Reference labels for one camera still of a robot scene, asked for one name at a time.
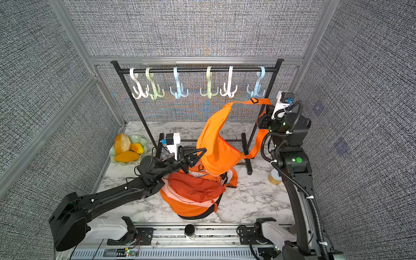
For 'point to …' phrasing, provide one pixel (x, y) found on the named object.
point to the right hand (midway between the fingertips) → (272, 99)
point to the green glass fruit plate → (125, 157)
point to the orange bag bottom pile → (185, 209)
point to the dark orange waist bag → (194, 188)
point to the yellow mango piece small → (137, 148)
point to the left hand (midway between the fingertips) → (208, 150)
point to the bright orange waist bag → (219, 155)
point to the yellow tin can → (274, 177)
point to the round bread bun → (122, 143)
